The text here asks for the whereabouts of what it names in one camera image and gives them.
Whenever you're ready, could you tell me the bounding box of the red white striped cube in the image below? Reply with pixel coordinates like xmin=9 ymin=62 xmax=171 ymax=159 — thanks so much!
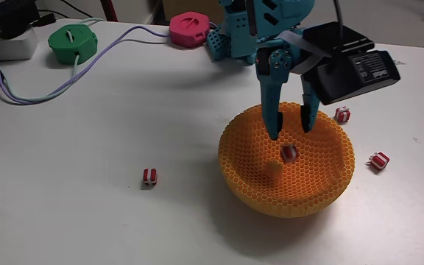
xmin=334 ymin=105 xmax=352 ymax=124
xmin=280 ymin=144 xmax=300 ymax=163
xmin=142 ymin=168 xmax=158 ymax=186
xmin=367 ymin=151 xmax=391 ymax=172

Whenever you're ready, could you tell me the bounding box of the yellow toy cube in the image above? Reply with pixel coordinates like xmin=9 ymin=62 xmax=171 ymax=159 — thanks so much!
xmin=263 ymin=160 xmax=284 ymax=181

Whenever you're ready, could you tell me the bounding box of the yellow honeycomb basket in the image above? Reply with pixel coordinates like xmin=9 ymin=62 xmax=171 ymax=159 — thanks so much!
xmin=217 ymin=101 xmax=356 ymax=219

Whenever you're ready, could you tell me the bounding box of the black webcam box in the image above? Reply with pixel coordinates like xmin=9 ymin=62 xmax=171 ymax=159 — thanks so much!
xmin=300 ymin=21 xmax=402 ymax=106

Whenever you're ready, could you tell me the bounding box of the red metal pole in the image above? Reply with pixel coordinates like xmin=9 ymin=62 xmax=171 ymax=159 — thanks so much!
xmin=99 ymin=0 xmax=119 ymax=23

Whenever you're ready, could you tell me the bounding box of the black power plug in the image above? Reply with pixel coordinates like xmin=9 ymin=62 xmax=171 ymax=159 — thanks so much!
xmin=31 ymin=13 xmax=57 ymax=29

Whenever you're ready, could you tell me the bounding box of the black power adapter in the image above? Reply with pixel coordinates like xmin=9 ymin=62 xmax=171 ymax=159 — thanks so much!
xmin=0 ymin=0 xmax=40 ymax=40

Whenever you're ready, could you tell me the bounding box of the white power block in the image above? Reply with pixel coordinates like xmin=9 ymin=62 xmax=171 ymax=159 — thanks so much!
xmin=0 ymin=25 xmax=38 ymax=62

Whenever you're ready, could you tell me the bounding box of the pale fastening strap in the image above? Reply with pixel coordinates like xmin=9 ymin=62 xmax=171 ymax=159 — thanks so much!
xmin=277 ymin=29 xmax=331 ymax=75

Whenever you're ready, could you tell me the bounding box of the pink round cable box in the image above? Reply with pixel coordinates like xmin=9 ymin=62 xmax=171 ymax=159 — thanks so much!
xmin=169 ymin=10 xmax=211 ymax=49

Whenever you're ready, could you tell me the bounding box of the purple cable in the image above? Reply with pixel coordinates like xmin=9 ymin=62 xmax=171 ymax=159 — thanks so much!
xmin=0 ymin=24 xmax=172 ymax=106

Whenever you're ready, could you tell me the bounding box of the mint green cable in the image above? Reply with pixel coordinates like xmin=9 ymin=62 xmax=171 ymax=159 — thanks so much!
xmin=0 ymin=16 xmax=106 ymax=104

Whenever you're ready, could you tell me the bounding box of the green round cable box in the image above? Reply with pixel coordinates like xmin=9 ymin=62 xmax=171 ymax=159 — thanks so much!
xmin=47 ymin=24 xmax=99 ymax=66

